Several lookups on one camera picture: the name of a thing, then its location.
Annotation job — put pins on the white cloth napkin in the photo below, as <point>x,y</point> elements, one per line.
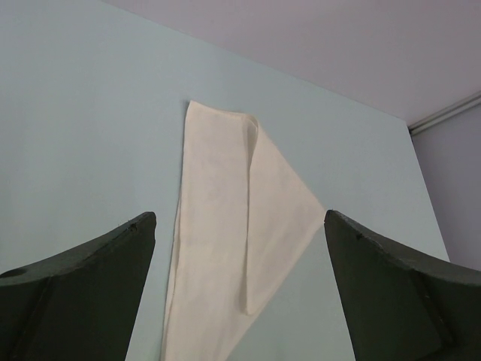
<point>244,218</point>

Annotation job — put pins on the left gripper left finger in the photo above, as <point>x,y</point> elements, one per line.
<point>80,304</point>

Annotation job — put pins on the right aluminium frame post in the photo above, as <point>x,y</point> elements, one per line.
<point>445,114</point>

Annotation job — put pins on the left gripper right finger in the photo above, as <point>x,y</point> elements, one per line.
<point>400,303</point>

